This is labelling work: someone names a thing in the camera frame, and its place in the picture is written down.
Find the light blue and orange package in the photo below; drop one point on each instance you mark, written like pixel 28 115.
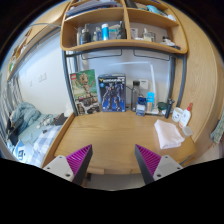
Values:
pixel 150 101

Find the green tree figure toy box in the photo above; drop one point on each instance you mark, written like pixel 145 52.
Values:
pixel 84 90

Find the dark green round dish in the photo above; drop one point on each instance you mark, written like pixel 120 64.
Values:
pixel 162 106

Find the white mug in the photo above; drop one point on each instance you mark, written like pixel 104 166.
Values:
pixel 177 115

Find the small clear plastic container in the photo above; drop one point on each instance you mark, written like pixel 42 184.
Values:
pixel 187 131

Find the white lotion bottle red cap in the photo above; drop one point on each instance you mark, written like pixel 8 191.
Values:
pixel 185 118

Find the wooden shelf unit with items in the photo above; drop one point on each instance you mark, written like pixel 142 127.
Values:
pixel 125 41

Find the white carton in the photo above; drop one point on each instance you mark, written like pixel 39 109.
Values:
pixel 144 86

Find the green checked cloth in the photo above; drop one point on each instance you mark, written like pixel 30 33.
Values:
pixel 217 130

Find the white wall switch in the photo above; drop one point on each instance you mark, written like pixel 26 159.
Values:
pixel 42 77

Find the pale pink towel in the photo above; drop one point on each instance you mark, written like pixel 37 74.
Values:
pixel 168 134

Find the grey metal shelf frame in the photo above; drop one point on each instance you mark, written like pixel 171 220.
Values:
pixel 182 78

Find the white desk lamp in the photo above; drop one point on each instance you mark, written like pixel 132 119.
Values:
pixel 153 80

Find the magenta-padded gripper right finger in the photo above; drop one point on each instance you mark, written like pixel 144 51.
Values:
pixel 166 165

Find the bed with plaid sheet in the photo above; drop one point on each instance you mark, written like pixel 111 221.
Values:
pixel 40 143

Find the clear bottle with dark cap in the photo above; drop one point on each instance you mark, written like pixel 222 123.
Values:
pixel 135 96

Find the blue robot model kit box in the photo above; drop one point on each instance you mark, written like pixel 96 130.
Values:
pixel 111 93

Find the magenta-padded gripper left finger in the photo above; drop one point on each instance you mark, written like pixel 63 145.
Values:
pixel 60 165

